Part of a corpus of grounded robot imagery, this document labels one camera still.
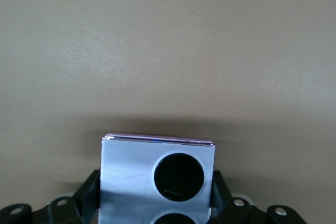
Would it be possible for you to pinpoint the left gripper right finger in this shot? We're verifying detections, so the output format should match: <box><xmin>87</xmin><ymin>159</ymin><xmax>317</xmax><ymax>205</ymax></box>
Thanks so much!
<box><xmin>209</xmin><ymin>170</ymin><xmax>305</xmax><ymax>224</ymax></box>

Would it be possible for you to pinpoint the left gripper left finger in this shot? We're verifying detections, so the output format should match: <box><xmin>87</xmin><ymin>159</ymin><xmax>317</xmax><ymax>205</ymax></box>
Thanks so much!
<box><xmin>0</xmin><ymin>170</ymin><xmax>101</xmax><ymax>224</ymax></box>

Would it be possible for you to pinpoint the lilac flip phone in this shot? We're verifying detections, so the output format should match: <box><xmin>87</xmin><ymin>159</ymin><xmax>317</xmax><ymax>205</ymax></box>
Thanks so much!
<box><xmin>98</xmin><ymin>132</ymin><xmax>217</xmax><ymax>224</ymax></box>

